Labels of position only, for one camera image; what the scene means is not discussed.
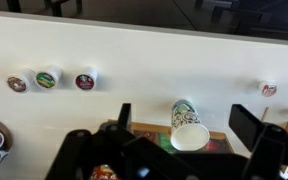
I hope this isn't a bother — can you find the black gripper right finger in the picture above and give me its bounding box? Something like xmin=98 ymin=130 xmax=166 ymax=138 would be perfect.
xmin=229 ymin=104 xmax=286 ymax=180

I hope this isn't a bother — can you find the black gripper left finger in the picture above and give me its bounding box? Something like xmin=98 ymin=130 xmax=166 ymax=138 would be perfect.
xmin=45 ymin=103 xmax=131 ymax=180

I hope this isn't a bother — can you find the maroon lid coffee pod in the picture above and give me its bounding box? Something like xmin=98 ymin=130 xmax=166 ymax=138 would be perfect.
xmin=74 ymin=66 xmax=98 ymax=91

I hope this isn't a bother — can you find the green lid coffee pod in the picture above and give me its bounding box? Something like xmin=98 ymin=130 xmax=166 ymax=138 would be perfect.
xmin=35 ymin=65 xmax=63 ymax=89

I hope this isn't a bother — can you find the wooden stir stick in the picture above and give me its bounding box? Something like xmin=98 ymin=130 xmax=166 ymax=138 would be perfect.
xmin=261 ymin=107 xmax=270 ymax=121

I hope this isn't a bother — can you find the red lid creamer cup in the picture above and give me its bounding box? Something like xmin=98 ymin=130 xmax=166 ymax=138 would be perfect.
xmin=258 ymin=81 xmax=277 ymax=97

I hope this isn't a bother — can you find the patterned paper cup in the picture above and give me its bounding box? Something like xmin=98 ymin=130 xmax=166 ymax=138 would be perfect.
xmin=170 ymin=99 xmax=210 ymax=151

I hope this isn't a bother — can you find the wooden tea box organizer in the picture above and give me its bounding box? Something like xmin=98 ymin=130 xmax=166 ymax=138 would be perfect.
xmin=90 ymin=119 xmax=235 ymax=180

